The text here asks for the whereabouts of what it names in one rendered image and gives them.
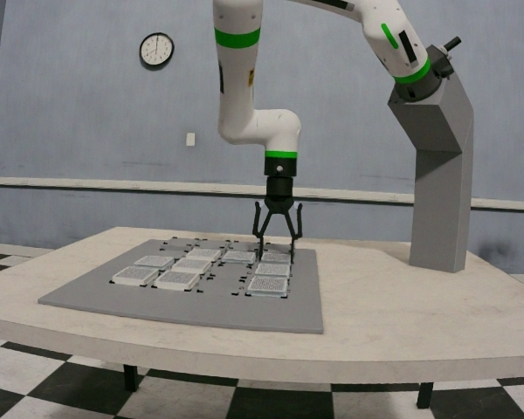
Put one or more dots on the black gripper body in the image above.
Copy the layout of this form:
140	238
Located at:
279	186

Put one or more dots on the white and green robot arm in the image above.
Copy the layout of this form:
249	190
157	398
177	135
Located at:
417	71

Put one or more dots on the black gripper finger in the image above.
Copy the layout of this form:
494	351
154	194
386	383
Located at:
259	235
298	207

